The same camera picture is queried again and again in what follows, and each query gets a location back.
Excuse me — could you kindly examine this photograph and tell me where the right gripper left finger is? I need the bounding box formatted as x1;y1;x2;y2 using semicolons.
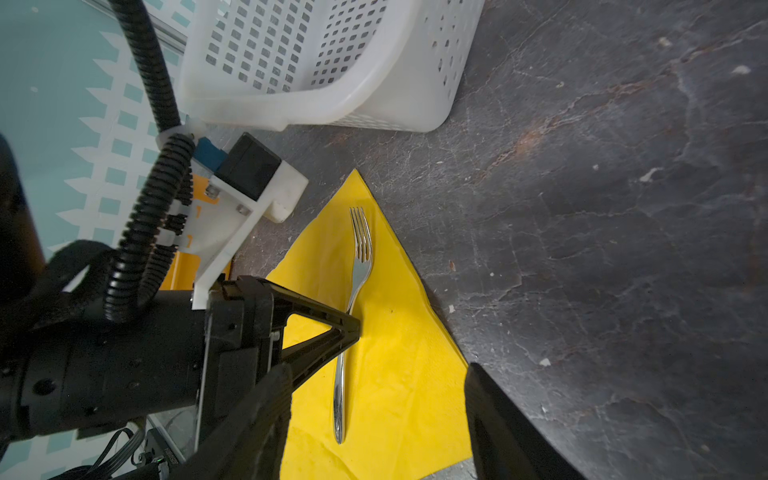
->
170;364;293;479

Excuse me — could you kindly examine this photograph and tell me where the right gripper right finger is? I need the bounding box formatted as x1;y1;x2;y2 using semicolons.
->
464;363;584;480

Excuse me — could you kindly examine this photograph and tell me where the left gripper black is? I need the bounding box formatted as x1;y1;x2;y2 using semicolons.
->
1;277;273;441

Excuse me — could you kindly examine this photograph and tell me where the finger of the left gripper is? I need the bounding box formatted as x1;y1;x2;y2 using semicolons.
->
263;279;361;390

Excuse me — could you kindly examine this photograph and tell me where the silver fork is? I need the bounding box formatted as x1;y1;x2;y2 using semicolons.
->
332;206;374;445

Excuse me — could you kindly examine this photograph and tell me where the yellow plastic utensil tray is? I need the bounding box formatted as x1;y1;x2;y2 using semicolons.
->
160;174;217;291

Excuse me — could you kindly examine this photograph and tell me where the white perforated plastic basket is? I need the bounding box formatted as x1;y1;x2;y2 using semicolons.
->
176;0;483;132

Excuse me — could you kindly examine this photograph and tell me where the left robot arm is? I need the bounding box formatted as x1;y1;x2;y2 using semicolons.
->
1;140;361;443

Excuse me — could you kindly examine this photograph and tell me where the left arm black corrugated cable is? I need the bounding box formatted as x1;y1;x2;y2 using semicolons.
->
103;0;196;325

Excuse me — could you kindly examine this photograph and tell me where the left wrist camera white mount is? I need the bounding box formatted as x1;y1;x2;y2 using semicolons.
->
158;126;308;310

